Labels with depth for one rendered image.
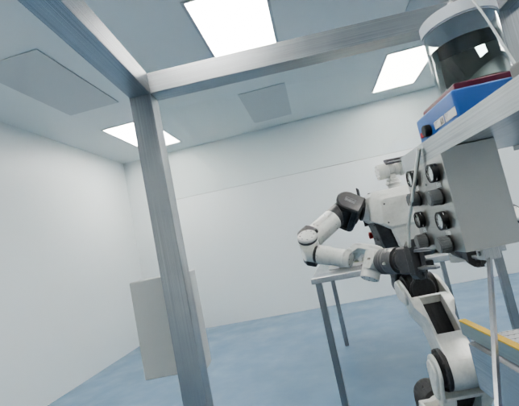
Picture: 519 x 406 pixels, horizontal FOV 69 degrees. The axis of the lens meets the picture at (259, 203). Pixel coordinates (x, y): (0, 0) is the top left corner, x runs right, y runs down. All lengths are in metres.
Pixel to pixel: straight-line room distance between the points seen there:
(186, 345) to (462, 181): 0.72
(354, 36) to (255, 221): 4.98
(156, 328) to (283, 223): 4.87
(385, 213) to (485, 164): 0.83
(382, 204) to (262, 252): 4.41
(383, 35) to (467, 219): 0.54
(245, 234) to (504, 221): 5.28
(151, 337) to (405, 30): 1.04
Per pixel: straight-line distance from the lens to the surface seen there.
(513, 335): 1.01
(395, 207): 1.61
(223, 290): 6.07
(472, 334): 0.97
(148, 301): 1.08
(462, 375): 1.52
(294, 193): 5.86
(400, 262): 1.28
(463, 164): 0.80
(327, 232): 1.55
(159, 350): 1.10
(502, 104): 0.60
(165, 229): 0.99
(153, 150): 1.03
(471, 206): 0.80
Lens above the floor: 1.13
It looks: 6 degrees up
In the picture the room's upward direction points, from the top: 12 degrees counter-clockwise
